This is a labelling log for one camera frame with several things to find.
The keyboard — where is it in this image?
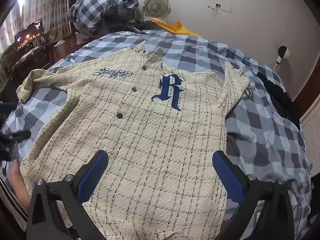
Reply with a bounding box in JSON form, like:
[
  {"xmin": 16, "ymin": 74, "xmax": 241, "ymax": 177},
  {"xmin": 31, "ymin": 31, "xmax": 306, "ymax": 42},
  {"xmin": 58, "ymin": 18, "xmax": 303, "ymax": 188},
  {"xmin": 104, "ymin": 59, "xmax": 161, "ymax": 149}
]
[{"xmin": 20, "ymin": 45, "xmax": 48, "ymax": 62}]

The wall hook with cable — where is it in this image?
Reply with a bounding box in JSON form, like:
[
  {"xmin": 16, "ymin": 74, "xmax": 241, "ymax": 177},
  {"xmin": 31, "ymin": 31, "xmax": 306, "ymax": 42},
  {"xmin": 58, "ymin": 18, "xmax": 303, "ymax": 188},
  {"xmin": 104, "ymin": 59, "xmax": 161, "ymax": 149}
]
[{"xmin": 208, "ymin": 3, "xmax": 232, "ymax": 13}]

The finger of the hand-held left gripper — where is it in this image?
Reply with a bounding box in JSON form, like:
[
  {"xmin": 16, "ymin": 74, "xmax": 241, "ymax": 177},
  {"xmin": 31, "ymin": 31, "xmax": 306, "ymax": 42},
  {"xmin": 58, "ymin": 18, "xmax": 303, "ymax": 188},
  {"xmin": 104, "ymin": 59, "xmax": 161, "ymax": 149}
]
[
  {"xmin": 0, "ymin": 101, "xmax": 15, "ymax": 117},
  {"xmin": 0, "ymin": 129, "xmax": 32, "ymax": 145}
]

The brown wooden door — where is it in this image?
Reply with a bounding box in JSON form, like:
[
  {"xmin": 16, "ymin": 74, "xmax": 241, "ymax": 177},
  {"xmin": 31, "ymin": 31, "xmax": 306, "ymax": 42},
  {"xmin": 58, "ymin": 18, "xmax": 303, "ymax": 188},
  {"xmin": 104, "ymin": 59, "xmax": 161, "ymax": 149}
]
[{"xmin": 292, "ymin": 87, "xmax": 320, "ymax": 120}]

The dark grey cloth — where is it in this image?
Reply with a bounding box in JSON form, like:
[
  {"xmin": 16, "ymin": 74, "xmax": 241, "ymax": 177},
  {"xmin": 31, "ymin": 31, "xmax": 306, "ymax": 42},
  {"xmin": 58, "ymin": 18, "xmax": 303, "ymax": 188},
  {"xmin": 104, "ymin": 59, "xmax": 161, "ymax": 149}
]
[{"xmin": 129, "ymin": 20, "xmax": 160, "ymax": 34}]

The white louvered closet door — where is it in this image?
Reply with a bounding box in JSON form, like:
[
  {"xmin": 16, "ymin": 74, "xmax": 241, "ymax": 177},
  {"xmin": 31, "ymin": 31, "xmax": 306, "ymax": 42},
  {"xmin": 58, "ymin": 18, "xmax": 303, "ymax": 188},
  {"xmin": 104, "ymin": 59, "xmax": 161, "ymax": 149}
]
[{"xmin": 300, "ymin": 109, "xmax": 320, "ymax": 180}]

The cream box fan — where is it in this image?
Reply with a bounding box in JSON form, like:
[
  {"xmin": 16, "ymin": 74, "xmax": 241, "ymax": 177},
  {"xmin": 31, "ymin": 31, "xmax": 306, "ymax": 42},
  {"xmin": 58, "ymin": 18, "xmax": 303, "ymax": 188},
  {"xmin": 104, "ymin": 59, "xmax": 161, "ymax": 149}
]
[{"xmin": 143, "ymin": 0, "xmax": 172, "ymax": 22}]

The yellow cloth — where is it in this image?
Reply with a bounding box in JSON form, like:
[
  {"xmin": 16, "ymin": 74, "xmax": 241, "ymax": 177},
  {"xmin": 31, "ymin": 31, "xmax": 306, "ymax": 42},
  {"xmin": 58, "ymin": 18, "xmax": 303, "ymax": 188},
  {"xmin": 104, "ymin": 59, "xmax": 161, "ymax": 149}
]
[{"xmin": 151, "ymin": 18, "xmax": 203, "ymax": 37}]

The person's left forearm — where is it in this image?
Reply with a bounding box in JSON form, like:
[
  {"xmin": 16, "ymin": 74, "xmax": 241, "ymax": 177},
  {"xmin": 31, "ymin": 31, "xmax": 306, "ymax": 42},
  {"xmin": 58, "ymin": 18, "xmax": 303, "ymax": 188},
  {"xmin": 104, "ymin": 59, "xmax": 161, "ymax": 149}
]
[{"xmin": 10, "ymin": 160, "xmax": 32, "ymax": 209}]

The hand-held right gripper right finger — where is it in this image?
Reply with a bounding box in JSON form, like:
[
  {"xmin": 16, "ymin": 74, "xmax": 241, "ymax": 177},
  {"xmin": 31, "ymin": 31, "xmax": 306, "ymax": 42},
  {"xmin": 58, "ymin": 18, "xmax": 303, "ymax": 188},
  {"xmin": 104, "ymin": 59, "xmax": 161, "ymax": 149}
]
[{"xmin": 212, "ymin": 150, "xmax": 293, "ymax": 240}]

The black cloth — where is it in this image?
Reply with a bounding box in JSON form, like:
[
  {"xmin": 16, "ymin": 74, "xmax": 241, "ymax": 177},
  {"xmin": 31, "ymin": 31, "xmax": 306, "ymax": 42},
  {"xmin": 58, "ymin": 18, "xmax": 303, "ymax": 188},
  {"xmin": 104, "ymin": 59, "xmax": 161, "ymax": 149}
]
[{"xmin": 259, "ymin": 66, "xmax": 302, "ymax": 130}]

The wooden desk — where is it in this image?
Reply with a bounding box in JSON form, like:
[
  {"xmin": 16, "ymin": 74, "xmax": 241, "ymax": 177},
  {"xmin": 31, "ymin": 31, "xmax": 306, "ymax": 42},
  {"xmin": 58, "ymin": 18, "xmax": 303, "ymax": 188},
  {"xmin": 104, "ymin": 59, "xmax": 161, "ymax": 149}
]
[{"xmin": 0, "ymin": 34, "xmax": 78, "ymax": 80}]

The computer monitor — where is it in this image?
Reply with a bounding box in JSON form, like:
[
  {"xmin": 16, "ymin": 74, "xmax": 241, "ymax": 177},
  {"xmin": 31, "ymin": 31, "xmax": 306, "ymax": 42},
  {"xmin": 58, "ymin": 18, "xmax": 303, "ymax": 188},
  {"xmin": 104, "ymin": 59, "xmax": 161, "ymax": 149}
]
[{"xmin": 14, "ymin": 18, "xmax": 45, "ymax": 49}]

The patterned curtain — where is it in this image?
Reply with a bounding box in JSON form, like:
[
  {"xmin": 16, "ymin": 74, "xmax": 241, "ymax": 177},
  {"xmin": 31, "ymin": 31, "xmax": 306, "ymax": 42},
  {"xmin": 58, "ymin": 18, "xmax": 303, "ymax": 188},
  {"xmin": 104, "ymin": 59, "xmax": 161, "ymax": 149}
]
[{"xmin": 0, "ymin": 0, "xmax": 83, "ymax": 55}]

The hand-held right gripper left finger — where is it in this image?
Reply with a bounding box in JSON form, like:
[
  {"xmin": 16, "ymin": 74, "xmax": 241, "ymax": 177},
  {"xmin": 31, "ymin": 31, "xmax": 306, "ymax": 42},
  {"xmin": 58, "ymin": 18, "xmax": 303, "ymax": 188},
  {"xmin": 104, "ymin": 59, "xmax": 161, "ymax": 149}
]
[{"xmin": 26, "ymin": 150, "xmax": 109, "ymax": 240}]

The pile of checkered bedding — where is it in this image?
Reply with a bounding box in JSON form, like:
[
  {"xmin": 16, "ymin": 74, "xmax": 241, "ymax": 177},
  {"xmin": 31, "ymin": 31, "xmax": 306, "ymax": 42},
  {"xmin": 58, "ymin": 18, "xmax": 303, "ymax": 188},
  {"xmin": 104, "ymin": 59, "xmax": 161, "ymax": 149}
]
[{"xmin": 68, "ymin": 0, "xmax": 140, "ymax": 37}]

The blue grey checkered blanket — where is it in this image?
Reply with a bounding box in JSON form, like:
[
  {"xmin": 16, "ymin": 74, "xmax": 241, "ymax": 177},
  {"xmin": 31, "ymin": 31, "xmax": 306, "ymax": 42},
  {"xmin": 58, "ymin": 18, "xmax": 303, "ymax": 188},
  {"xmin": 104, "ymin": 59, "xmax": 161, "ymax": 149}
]
[{"xmin": 0, "ymin": 29, "xmax": 314, "ymax": 230}]

